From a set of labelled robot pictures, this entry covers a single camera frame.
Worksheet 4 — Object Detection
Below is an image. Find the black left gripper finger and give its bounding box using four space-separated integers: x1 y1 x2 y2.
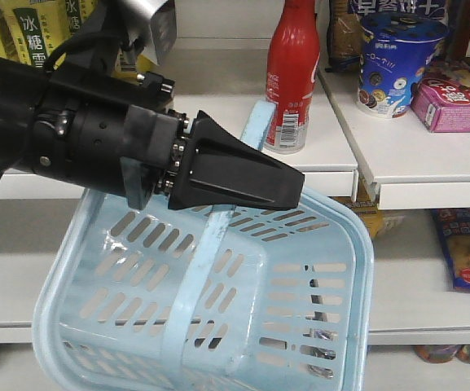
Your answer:
168 109 305 210

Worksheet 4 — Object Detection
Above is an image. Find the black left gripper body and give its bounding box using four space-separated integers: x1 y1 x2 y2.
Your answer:
30 72 190 209

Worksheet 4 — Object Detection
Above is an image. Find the red coke bottle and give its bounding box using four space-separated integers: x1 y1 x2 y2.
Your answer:
265 0 320 154

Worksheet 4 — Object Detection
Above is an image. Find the light blue plastic basket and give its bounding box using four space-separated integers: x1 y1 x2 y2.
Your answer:
31 100 376 391

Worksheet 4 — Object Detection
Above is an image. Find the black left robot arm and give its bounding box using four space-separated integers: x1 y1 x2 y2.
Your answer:
0 58 305 210

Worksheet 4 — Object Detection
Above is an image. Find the white metal shelving unit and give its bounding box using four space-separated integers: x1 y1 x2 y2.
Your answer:
0 0 470 391

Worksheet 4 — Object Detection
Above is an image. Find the blue oreo cup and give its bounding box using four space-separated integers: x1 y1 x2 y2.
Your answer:
356 11 448 119

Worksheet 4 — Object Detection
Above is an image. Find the purple snack box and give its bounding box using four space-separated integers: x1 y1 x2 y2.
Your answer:
411 61 470 133

